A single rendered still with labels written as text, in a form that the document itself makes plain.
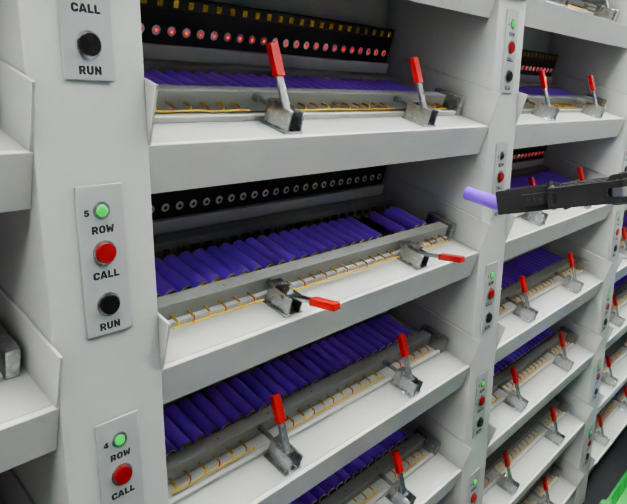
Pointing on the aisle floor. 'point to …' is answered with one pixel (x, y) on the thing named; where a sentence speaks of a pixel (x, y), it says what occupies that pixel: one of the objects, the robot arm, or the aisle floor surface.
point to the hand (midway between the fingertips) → (528, 198)
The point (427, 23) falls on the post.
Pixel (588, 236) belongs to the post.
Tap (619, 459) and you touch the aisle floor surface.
